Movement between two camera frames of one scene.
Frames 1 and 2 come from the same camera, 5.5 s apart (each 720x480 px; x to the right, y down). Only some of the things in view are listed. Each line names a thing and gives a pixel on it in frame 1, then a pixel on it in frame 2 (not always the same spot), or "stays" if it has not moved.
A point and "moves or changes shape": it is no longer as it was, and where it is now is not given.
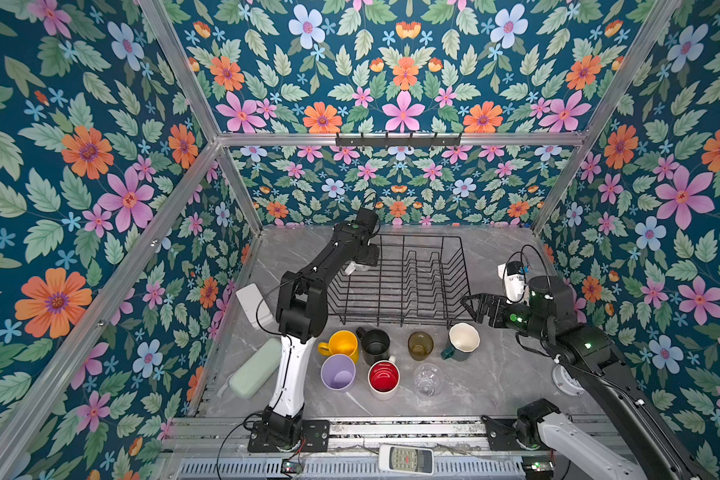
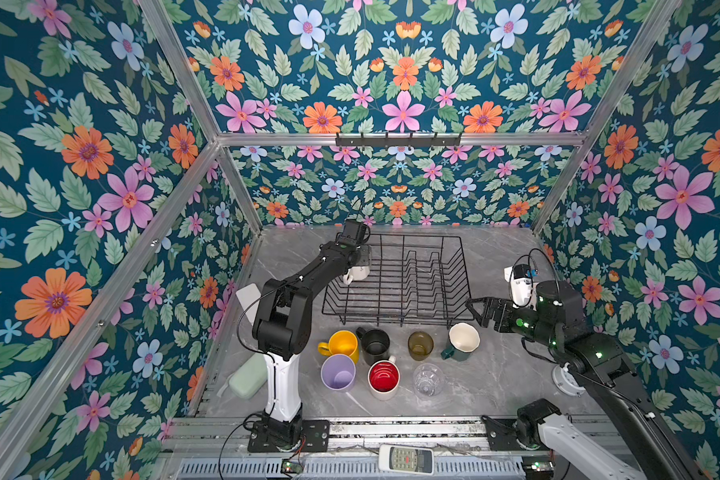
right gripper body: [516, 316] stays
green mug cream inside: [464, 340] stays
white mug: [353, 266] moves or changes shape
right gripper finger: [475, 305] stays
